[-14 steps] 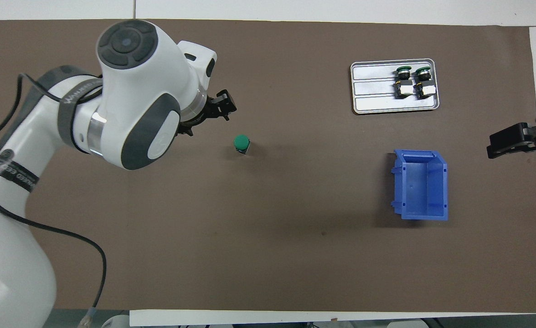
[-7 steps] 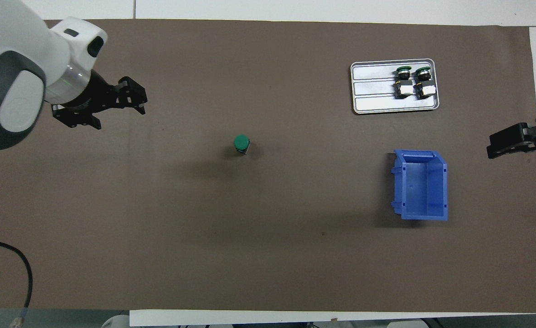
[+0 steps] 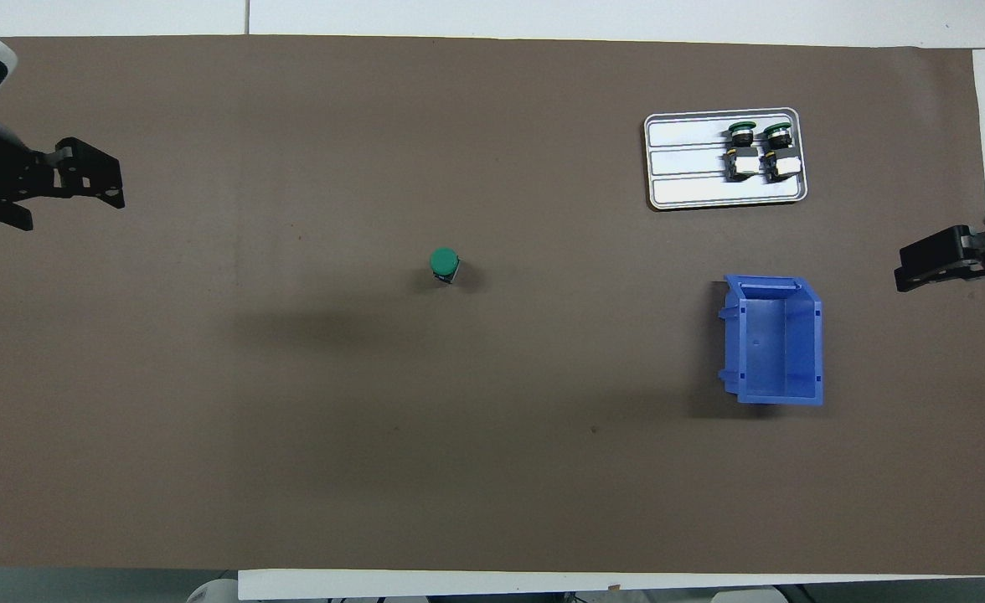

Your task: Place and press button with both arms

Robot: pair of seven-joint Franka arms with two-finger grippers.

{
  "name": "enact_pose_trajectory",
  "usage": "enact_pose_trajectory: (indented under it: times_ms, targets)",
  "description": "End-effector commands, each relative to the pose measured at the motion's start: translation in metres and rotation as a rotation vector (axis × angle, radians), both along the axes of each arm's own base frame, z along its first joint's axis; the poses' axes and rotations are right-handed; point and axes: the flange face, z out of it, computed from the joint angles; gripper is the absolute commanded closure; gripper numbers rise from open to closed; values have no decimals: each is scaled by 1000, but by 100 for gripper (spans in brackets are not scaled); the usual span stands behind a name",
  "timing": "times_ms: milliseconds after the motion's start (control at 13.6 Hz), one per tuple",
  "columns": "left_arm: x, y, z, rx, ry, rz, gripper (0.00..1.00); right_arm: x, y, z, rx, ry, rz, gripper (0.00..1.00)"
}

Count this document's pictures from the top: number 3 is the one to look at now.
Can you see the green mushroom push button switch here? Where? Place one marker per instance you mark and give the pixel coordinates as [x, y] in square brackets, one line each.
[444, 262]
[744, 165]
[784, 166]

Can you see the blue plastic storage bin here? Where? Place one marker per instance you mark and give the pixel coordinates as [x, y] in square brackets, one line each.
[773, 343]

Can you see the silver metal tray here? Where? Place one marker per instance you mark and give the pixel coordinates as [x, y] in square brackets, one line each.
[685, 167]

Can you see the brown table mat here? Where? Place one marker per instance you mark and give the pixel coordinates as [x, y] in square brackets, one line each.
[543, 461]

